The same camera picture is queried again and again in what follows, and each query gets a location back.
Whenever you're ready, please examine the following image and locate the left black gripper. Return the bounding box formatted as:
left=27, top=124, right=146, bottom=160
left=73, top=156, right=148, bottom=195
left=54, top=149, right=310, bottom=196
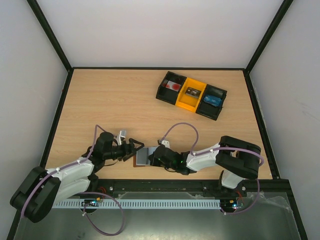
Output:
left=104, top=138, right=145, bottom=162

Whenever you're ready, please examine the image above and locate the brown leather card holder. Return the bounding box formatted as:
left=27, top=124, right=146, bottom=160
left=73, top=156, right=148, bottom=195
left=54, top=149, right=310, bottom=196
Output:
left=133, top=146, right=157, bottom=167

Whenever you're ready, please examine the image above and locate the blue credit card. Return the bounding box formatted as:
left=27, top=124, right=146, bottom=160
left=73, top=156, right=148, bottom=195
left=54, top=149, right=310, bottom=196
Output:
left=203, top=94, right=222, bottom=107

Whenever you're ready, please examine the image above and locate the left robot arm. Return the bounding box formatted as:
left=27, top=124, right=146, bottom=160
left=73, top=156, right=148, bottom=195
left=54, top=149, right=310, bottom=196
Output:
left=9, top=131, right=145, bottom=223

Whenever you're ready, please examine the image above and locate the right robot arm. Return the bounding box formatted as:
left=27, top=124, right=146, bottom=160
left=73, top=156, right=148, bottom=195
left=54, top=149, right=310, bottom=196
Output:
left=148, top=135, right=264, bottom=196

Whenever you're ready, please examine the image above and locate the red white card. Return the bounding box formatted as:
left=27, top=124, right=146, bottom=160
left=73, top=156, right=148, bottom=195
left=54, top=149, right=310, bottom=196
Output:
left=162, top=80, right=181, bottom=92

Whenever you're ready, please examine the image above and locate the black bin left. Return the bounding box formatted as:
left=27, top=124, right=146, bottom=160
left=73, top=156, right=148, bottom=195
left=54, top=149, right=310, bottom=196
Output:
left=156, top=71, right=187, bottom=105

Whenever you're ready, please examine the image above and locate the black bin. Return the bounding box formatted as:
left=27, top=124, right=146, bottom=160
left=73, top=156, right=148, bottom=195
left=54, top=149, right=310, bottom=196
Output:
left=156, top=71, right=187, bottom=105
left=196, top=84, right=227, bottom=121

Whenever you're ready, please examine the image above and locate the yellow bin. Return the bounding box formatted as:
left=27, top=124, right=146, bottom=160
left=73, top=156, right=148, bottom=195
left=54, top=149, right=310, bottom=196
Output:
left=175, top=77, right=207, bottom=113

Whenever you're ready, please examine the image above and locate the black bin right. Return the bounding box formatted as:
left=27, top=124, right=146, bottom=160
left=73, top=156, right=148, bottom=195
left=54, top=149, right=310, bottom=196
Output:
left=196, top=84, right=227, bottom=121

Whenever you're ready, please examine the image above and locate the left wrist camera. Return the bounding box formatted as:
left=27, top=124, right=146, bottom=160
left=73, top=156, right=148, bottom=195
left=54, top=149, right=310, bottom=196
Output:
left=114, top=129, right=127, bottom=146

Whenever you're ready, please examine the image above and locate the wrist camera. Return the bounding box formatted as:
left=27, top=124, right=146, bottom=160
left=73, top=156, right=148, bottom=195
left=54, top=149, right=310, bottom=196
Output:
left=157, top=139, right=170, bottom=148
left=114, top=129, right=127, bottom=146

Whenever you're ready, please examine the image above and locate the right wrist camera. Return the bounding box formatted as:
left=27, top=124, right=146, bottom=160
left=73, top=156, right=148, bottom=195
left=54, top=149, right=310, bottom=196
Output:
left=157, top=139, right=170, bottom=148

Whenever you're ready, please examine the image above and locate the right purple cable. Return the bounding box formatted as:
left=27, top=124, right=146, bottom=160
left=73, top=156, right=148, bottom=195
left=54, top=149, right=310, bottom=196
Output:
left=159, top=122, right=265, bottom=218

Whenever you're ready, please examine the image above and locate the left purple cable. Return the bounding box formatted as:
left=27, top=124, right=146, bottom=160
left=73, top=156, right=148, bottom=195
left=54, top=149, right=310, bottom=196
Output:
left=20, top=124, right=118, bottom=220

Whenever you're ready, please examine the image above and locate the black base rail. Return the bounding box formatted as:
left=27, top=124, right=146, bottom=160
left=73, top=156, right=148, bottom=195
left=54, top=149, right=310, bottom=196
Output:
left=97, top=179, right=222, bottom=198

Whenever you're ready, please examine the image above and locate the blue slotted cable duct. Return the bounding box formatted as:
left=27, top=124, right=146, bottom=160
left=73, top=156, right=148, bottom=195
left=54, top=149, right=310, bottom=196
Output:
left=53, top=198, right=221, bottom=210

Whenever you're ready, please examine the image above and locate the purple cable loop front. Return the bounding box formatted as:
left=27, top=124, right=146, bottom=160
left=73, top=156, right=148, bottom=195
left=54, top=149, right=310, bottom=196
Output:
left=81, top=191, right=125, bottom=237

